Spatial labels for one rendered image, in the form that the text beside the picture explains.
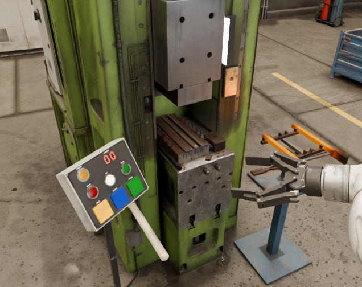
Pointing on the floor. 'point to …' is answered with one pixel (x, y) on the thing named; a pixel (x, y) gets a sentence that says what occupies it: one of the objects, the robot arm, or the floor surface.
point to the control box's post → (112, 254)
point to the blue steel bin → (354, 56)
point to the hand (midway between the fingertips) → (243, 175)
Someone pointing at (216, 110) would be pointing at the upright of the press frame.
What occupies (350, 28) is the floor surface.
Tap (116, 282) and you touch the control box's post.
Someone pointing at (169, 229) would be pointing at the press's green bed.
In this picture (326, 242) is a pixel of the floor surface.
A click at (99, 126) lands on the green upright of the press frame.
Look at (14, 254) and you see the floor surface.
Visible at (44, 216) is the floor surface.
